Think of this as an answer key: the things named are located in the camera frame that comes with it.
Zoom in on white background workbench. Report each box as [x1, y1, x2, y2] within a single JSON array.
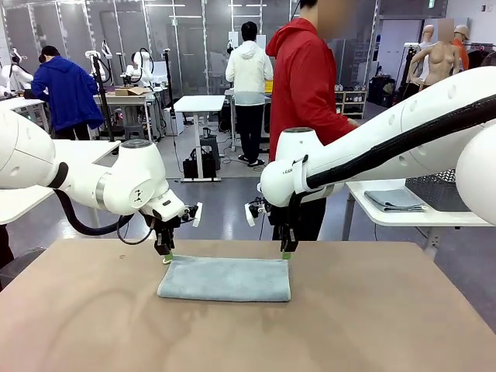
[[95, 91, 158, 143]]

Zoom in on black luggage bags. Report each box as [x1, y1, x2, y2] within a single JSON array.
[[367, 75, 397, 109]]

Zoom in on black left arm hose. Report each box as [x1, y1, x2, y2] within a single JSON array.
[[53, 188, 156, 246]]

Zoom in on black tripod stand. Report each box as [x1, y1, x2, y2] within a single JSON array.
[[89, 53, 126, 143]]

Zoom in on person in blue hoodie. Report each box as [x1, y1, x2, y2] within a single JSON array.
[[30, 45, 105, 141]]

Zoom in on person in red jacket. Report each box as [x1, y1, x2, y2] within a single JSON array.
[[265, 0, 360, 242]]

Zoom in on mannequin with beige hat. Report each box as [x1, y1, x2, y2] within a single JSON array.
[[452, 24, 472, 73]]

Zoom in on white mannequin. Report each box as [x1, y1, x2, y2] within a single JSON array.
[[420, 25, 436, 82]]

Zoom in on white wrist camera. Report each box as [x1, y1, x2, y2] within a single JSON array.
[[244, 197, 272, 227], [181, 201, 204, 228]]

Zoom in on person's right forearm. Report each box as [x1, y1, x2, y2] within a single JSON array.
[[305, 102, 352, 137]]

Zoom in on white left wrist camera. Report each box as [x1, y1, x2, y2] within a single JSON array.
[[181, 201, 204, 228]]

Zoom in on blue towel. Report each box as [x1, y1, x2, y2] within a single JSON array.
[[157, 255, 292, 303]]

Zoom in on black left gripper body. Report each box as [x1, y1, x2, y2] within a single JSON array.
[[143, 212, 184, 249]]

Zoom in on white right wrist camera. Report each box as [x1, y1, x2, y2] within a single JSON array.
[[244, 197, 272, 227]]

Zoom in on black pole stand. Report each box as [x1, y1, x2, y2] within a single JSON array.
[[162, 48, 176, 115]]

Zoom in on black bag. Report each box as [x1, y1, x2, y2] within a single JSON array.
[[182, 149, 217, 181]]

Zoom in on white side table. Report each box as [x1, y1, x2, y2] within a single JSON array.
[[0, 139, 122, 226], [346, 180, 496, 253]]

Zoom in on wooden shoe shelf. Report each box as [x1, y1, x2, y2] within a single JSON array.
[[335, 91, 368, 120]]

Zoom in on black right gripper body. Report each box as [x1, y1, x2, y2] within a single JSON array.
[[269, 205, 300, 243]]

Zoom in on grey plastic step stool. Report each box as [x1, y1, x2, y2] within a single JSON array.
[[199, 135, 222, 171], [124, 124, 151, 143]]

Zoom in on person in white hoodie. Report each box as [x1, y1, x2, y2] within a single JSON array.
[[225, 21, 274, 168]]

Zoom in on grey plastic basket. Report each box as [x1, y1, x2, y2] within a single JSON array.
[[405, 172, 472, 212]]

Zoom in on dark grey stool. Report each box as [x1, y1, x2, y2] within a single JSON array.
[[0, 247, 48, 290]]

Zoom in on dark clothes on rack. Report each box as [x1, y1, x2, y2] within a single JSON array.
[[467, 42, 496, 71]]

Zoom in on white standing desk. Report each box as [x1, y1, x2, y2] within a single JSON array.
[[174, 95, 226, 183]]

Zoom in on black right arm cable sleeve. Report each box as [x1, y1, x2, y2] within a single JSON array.
[[288, 92, 496, 233]]

